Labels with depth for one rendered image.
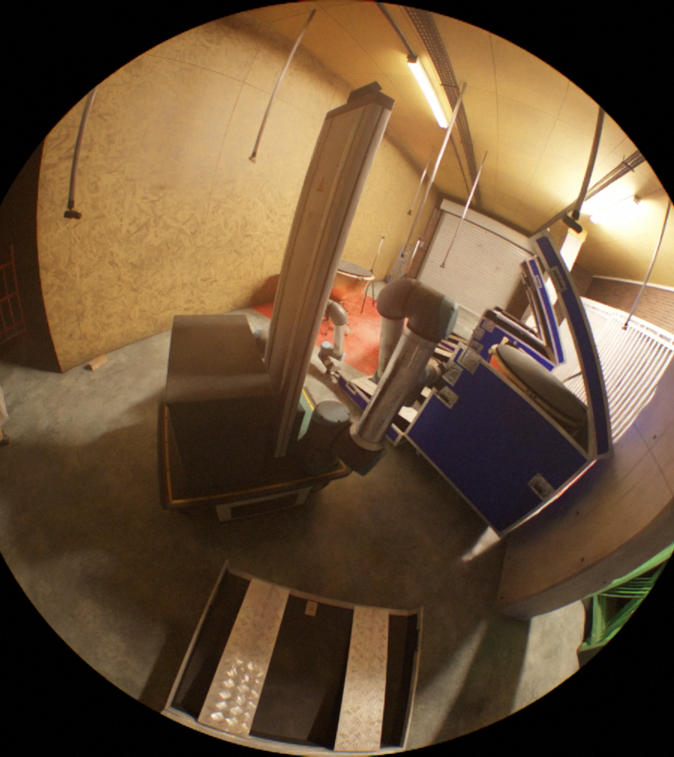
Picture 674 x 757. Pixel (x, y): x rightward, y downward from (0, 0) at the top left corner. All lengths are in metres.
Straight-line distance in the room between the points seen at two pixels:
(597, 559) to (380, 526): 1.24
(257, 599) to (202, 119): 3.16
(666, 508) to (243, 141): 3.69
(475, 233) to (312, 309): 8.26
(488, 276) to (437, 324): 8.11
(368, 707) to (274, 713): 0.38
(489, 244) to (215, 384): 8.55
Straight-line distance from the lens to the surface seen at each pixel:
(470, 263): 8.83
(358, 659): 1.40
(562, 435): 1.53
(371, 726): 1.43
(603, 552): 1.55
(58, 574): 1.71
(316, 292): 0.80
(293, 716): 1.45
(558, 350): 3.04
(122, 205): 2.36
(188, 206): 2.58
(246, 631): 1.31
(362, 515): 1.64
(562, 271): 1.47
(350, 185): 0.77
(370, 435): 0.95
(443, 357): 3.72
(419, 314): 0.75
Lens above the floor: 1.38
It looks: 34 degrees down
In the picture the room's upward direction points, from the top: 20 degrees clockwise
